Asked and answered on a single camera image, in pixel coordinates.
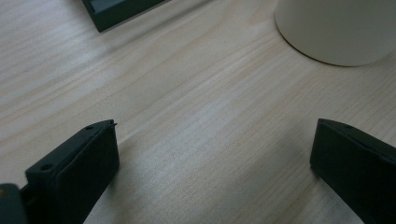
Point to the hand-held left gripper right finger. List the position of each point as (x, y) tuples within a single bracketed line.
[(358, 174)]

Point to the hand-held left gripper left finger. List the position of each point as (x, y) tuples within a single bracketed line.
[(77, 168)]

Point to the cream cup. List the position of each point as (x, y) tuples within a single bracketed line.
[(339, 28)]

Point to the dark rectangular tray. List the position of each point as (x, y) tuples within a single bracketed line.
[(115, 12)]

